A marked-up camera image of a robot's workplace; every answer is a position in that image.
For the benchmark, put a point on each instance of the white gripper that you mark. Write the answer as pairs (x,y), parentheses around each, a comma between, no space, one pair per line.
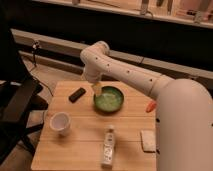
(93,75)

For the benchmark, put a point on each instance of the black eraser block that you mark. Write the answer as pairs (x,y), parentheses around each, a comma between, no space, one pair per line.
(76,95)

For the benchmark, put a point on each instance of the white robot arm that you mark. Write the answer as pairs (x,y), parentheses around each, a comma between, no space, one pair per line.
(184,111)

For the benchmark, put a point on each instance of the white ceramic cup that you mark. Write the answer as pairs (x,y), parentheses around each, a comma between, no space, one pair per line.
(60,123)

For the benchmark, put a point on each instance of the green bowl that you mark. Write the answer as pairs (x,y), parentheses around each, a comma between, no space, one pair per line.
(110,100)

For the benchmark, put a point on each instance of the white tube bottle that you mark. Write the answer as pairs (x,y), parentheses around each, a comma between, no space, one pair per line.
(108,148)

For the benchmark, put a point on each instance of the orange carrot toy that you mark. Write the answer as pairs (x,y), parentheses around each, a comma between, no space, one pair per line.
(151,106)

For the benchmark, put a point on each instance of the grey sponge block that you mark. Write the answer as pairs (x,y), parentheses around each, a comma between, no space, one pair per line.
(148,141)

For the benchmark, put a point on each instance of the black office chair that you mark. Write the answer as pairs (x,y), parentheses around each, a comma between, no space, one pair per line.
(14,118)

